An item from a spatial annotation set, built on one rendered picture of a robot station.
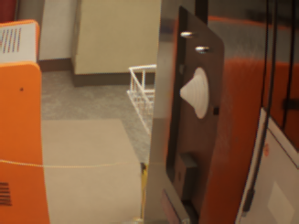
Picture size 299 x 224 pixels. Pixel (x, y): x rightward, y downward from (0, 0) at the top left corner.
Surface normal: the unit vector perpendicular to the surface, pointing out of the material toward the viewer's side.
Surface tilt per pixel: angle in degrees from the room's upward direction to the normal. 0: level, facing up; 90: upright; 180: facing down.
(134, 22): 90
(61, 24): 90
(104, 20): 90
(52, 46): 90
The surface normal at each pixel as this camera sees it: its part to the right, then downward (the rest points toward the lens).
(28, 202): 0.22, 0.40
